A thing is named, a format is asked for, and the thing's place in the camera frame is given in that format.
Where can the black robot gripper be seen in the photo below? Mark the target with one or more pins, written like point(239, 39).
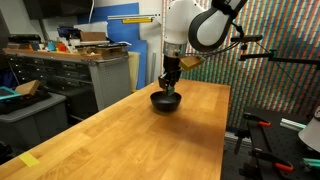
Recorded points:
point(172, 66)

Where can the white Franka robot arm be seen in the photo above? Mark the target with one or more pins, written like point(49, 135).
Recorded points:
point(196, 23)

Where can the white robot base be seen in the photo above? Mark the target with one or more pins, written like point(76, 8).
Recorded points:
point(311, 131)

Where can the black bowl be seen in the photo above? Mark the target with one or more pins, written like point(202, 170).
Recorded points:
point(165, 101)

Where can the beige foam panel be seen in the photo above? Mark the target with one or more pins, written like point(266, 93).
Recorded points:
point(133, 70)

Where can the blue board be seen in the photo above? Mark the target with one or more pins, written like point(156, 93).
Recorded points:
point(128, 36)

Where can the yellow spirit level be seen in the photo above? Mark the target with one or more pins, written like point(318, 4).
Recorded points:
point(137, 21)

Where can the cardboard box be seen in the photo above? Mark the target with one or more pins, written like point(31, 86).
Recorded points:
point(93, 36)

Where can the grey drawer tool cabinet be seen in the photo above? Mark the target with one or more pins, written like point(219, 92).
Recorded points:
point(66, 80)

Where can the orange small box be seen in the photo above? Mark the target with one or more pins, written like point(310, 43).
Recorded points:
point(61, 47)

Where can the wooden cabinet worktop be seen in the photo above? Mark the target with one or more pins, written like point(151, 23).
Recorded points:
point(50, 55)

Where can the multicolour patterned backdrop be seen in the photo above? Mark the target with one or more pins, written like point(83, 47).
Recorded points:
point(283, 26)

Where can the black optical breadboard table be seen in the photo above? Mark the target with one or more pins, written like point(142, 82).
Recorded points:
point(283, 146)

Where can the black monitor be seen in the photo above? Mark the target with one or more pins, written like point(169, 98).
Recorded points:
point(58, 8)

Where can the wooden block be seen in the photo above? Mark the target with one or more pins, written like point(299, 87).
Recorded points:
point(28, 87)

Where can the grey storage bin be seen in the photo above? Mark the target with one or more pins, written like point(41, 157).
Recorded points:
point(31, 121)

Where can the black foam pad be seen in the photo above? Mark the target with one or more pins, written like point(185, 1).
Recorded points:
point(25, 101)

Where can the teal tray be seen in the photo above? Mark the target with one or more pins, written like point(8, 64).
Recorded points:
point(8, 93)

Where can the yellow wrist camera box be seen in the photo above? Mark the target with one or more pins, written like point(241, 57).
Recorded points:
point(191, 63)

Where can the silver metal rail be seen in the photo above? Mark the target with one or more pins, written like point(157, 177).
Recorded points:
point(133, 16)

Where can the black camera on stand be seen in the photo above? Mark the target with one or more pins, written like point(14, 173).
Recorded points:
point(248, 38)

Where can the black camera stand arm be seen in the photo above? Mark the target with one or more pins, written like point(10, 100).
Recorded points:
point(283, 60)

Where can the aluminium profile rail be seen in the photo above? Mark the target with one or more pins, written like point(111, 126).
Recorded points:
point(292, 124)

